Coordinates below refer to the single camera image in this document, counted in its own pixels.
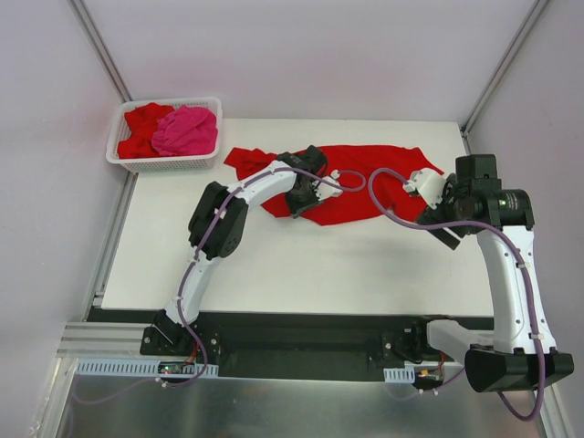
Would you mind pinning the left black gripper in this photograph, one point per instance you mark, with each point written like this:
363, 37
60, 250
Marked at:
300, 195

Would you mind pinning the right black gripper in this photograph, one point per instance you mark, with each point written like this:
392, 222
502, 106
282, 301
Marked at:
438, 221

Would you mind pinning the white plastic basket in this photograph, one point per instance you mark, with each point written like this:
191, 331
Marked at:
121, 131

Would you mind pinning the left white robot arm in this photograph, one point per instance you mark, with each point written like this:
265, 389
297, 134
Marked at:
217, 225

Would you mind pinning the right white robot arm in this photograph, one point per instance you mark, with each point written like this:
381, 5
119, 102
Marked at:
521, 353

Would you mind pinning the pink t shirt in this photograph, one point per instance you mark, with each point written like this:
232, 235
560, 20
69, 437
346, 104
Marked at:
186, 131

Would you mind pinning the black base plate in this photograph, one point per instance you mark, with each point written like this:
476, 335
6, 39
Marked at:
285, 346

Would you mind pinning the right white cable duct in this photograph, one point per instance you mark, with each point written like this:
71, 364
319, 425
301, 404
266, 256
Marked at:
405, 375

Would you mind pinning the white cable duct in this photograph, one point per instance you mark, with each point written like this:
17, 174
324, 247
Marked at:
145, 369
405, 375

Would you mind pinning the right aluminium frame post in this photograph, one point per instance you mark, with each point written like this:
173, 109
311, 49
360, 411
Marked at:
526, 28

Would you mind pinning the aluminium frame post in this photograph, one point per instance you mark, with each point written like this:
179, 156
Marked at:
98, 44
526, 28

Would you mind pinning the left white cable duct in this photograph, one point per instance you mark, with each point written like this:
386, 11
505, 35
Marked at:
145, 369

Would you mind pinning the left aluminium frame post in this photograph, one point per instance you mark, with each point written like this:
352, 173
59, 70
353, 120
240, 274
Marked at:
98, 44

